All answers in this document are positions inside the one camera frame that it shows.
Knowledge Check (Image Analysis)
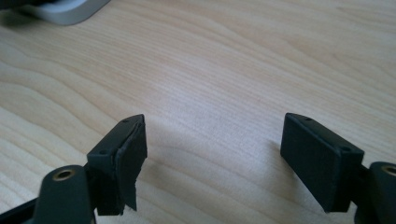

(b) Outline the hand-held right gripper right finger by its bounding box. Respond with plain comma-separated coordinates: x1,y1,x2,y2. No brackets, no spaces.
279,112,365,214

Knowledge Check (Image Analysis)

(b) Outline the silver rounded flat object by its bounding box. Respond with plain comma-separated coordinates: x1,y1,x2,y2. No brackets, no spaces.
12,0,112,26

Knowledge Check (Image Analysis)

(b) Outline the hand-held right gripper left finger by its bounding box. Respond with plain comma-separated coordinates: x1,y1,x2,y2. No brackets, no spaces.
86,113,149,217

